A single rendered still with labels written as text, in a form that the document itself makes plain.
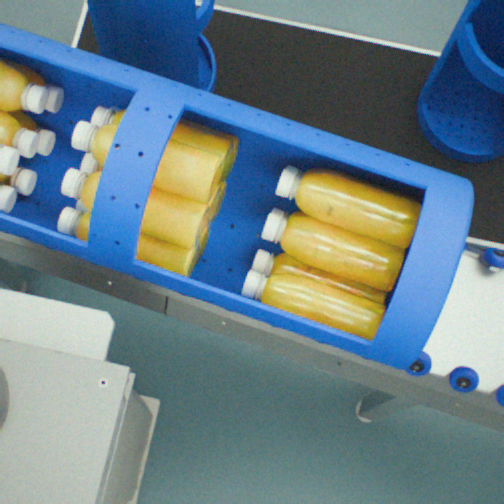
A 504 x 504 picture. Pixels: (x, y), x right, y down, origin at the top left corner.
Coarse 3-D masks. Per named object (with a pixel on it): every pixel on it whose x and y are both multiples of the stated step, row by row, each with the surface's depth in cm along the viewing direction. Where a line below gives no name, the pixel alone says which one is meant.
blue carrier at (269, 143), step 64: (64, 64) 117; (64, 128) 140; (128, 128) 112; (256, 128) 115; (128, 192) 112; (256, 192) 138; (448, 192) 114; (128, 256) 117; (448, 256) 109; (384, 320) 112
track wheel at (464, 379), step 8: (456, 368) 132; (464, 368) 132; (472, 368) 132; (456, 376) 132; (464, 376) 131; (472, 376) 131; (456, 384) 133; (464, 384) 132; (472, 384) 132; (464, 392) 133
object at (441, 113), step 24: (480, 0) 178; (456, 24) 197; (480, 24) 213; (456, 48) 222; (480, 48) 186; (432, 72) 217; (456, 72) 235; (480, 72) 188; (432, 96) 232; (456, 96) 233; (480, 96) 233; (432, 120) 231; (456, 120) 231; (480, 120) 231; (432, 144) 229; (456, 144) 229; (480, 144) 229
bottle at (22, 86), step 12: (0, 72) 124; (12, 72) 125; (0, 84) 124; (12, 84) 124; (24, 84) 126; (0, 96) 124; (12, 96) 125; (24, 96) 125; (0, 108) 126; (12, 108) 126; (24, 108) 126
